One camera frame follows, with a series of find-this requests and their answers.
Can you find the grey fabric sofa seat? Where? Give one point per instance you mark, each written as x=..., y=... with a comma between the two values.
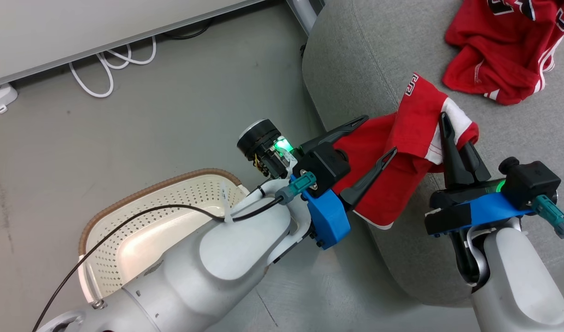
x=355, y=64

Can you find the blue black left wrist camera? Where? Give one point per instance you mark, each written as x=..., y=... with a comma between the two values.
x=328, y=216

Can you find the white perforated laundry basket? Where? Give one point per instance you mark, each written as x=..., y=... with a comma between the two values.
x=139, y=230

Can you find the large white partition panel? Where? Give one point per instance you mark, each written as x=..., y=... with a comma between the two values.
x=79, y=27

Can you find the white zip tie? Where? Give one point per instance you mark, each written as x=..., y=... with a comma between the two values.
x=225, y=207

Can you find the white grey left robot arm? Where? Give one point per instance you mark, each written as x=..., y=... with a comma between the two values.
x=203, y=272

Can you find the right gripper black bar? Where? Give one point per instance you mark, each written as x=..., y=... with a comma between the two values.
x=466, y=193

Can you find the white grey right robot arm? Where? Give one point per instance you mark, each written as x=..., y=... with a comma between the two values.
x=517, y=281

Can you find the red garment broad white stripes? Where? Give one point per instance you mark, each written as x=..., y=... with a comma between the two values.
x=401, y=138

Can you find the red jersey black white lettering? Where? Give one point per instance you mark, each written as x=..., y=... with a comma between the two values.
x=503, y=50

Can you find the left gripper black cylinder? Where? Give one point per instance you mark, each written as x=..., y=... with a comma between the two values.
x=261, y=138

